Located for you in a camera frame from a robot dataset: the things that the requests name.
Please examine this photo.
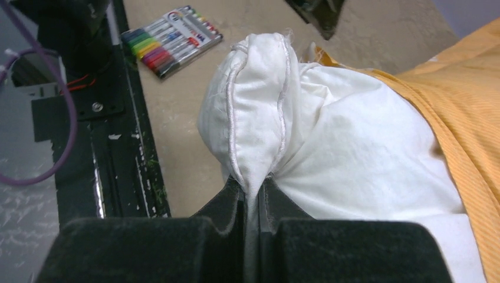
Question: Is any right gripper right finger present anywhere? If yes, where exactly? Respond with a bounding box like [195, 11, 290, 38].
[258, 179, 452, 282]

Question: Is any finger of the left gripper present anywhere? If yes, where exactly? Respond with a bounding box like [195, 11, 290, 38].
[286, 0, 346, 40]

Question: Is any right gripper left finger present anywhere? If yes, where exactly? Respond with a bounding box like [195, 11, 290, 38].
[37, 179, 244, 282]

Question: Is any white pillow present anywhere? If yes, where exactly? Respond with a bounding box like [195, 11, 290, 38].
[198, 33, 485, 282]

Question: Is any orange Mickey Mouse pillowcase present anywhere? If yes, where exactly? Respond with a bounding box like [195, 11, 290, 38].
[302, 20, 499, 282]

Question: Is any colourful marker pack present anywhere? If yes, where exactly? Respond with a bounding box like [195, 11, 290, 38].
[121, 5, 223, 80]

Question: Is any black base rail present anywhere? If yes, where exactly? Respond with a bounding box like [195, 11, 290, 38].
[11, 0, 172, 229]

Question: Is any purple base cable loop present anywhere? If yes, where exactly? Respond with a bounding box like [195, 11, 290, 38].
[0, 0, 79, 187]

